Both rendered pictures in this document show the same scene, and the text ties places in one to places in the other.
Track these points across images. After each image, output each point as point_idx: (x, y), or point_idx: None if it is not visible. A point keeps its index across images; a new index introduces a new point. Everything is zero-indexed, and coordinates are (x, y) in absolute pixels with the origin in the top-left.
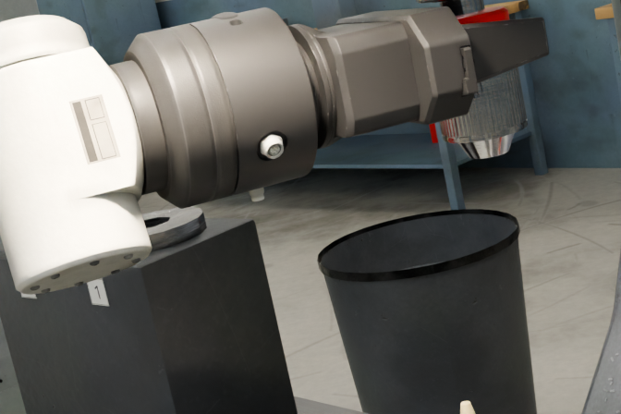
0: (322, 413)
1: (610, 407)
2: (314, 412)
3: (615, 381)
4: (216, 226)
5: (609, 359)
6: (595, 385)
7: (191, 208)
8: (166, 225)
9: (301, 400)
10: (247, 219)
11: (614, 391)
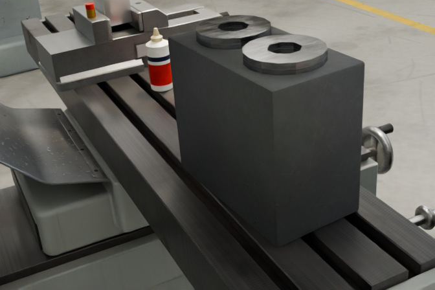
0: (160, 180)
1: (25, 167)
2: (164, 182)
3: (11, 162)
4: (191, 34)
5: (2, 160)
6: (18, 169)
7: (200, 32)
8: (223, 19)
9: (164, 197)
10: (171, 35)
11: (17, 164)
